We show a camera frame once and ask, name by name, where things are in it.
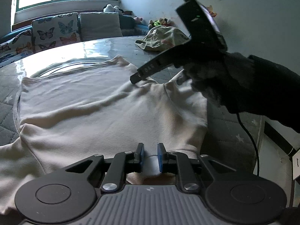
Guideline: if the dark blue sofa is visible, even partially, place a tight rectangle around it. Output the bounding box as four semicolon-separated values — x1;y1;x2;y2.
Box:
1;15;149;43

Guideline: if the plain grey cushion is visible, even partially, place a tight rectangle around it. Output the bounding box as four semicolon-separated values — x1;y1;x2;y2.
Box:
79;12;123;41

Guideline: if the round black induction cooktop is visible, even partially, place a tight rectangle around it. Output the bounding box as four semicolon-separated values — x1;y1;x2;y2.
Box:
30;57;105;78

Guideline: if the small plush toy pile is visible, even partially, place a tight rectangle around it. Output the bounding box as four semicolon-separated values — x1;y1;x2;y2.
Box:
148;18;171;29

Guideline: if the cream white shirt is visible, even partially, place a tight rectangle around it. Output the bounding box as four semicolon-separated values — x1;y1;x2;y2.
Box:
1;56;207;215

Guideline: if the lying butterfly print cushion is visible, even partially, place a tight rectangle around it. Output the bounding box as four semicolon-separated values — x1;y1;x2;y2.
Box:
0;29;34;68

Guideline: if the green patterned garment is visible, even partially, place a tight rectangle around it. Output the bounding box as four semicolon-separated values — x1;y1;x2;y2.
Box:
135;25;189;52

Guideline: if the white plush toy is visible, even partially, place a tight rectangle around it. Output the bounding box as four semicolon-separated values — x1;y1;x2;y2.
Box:
103;4;124;14

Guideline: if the black cable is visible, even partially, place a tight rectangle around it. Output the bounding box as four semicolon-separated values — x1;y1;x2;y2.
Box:
235;112;261;177

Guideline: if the upright butterfly print cushion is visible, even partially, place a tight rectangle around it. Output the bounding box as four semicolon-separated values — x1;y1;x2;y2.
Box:
31;12;81;53

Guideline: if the colourful paper pinwheel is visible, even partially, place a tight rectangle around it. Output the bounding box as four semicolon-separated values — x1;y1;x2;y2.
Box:
207;5;217;18

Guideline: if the black gloved forearm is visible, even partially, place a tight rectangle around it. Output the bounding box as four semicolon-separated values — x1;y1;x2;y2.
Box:
184;52;299;133

